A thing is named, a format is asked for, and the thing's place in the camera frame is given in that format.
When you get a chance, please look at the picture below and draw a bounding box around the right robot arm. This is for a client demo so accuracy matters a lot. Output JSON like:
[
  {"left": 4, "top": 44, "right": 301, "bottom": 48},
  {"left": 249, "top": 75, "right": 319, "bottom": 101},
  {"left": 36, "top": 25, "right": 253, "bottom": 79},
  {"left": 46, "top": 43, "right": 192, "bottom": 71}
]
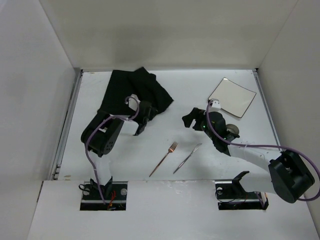
[{"left": 182, "top": 107, "right": 315, "bottom": 204}]

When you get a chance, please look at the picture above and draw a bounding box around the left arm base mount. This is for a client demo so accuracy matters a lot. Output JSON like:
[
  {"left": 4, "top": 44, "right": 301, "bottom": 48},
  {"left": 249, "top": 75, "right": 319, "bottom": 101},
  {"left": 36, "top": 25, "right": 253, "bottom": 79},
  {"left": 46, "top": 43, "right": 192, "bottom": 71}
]
[{"left": 78, "top": 178, "right": 128, "bottom": 211}]

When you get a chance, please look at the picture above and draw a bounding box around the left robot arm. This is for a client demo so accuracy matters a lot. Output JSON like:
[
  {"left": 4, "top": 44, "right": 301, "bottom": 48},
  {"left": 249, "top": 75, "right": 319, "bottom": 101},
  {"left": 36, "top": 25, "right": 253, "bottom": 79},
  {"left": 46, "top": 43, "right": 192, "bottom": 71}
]
[{"left": 80, "top": 98, "right": 159, "bottom": 158}]

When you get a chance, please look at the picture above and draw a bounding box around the black cloth placemat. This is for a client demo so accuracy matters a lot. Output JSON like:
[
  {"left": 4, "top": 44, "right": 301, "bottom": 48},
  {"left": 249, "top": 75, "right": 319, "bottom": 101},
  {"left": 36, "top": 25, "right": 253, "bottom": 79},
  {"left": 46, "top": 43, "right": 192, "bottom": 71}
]
[{"left": 98, "top": 67, "right": 174, "bottom": 120}]

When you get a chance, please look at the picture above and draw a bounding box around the right aluminium rail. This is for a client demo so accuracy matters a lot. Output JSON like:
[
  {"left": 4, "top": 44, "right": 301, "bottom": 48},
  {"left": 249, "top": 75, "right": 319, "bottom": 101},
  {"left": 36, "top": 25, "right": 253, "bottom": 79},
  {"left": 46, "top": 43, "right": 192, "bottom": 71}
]
[{"left": 248, "top": 68, "right": 281, "bottom": 147}]

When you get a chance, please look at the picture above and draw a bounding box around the square white plate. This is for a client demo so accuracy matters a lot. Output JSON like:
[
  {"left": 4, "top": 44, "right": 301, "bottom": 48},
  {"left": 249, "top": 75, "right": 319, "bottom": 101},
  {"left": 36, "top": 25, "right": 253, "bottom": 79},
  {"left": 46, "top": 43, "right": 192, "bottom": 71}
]
[{"left": 208, "top": 77, "right": 257, "bottom": 118}]

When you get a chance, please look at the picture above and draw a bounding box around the silver knife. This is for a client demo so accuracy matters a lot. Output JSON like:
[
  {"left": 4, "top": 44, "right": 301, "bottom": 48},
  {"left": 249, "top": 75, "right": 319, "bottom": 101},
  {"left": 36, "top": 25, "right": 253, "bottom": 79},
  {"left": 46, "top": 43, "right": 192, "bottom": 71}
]
[{"left": 173, "top": 143, "right": 202, "bottom": 174}]

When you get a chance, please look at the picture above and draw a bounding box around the white paper cup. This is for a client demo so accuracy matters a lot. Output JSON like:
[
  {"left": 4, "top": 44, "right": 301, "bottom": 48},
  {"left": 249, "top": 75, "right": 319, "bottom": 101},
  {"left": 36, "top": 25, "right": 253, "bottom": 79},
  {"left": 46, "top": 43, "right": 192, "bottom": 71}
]
[{"left": 226, "top": 123, "right": 240, "bottom": 135}]

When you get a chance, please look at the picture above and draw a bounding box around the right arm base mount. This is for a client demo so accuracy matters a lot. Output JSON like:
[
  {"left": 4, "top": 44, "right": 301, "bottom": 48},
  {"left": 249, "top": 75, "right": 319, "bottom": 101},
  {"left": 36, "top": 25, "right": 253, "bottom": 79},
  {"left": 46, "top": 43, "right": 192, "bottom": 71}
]
[{"left": 214, "top": 171, "right": 269, "bottom": 211}]

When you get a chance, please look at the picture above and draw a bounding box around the aluminium rail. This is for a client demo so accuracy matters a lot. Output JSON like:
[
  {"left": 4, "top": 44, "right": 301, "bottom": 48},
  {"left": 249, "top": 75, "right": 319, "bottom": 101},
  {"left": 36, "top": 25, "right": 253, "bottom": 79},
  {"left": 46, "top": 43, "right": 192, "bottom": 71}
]
[
  {"left": 48, "top": 68, "right": 83, "bottom": 180},
  {"left": 248, "top": 68, "right": 281, "bottom": 147}
]

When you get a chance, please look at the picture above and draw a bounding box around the left aluminium rail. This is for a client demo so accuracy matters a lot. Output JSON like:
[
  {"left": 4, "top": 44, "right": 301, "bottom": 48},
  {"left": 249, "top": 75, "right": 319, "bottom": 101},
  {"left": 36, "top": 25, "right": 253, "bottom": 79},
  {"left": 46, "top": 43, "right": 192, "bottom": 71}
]
[{"left": 48, "top": 68, "right": 83, "bottom": 180}]

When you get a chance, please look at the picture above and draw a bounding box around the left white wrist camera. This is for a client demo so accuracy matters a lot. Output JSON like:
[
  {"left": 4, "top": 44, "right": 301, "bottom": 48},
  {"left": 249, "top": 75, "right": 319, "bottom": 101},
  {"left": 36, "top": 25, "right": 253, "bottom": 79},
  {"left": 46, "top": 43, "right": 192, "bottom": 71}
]
[{"left": 125, "top": 94, "right": 140, "bottom": 111}]

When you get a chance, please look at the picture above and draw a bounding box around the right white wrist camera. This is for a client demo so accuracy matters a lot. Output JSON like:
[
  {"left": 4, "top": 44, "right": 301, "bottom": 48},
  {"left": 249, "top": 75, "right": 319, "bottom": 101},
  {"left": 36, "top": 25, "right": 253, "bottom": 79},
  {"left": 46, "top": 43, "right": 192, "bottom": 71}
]
[{"left": 208, "top": 98, "right": 221, "bottom": 112}]

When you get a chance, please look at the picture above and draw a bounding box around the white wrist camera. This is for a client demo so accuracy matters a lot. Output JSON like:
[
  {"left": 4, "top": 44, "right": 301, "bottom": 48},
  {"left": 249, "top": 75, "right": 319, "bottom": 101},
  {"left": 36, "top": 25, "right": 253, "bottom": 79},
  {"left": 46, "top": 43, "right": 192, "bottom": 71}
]
[
  {"left": 208, "top": 98, "right": 221, "bottom": 112},
  {"left": 125, "top": 94, "right": 140, "bottom": 111}
]

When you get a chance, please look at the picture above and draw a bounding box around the copper fork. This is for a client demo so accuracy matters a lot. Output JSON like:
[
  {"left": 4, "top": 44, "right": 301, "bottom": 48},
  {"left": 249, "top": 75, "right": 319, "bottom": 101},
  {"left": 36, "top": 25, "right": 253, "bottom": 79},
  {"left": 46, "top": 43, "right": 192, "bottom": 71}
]
[{"left": 149, "top": 141, "right": 178, "bottom": 177}]

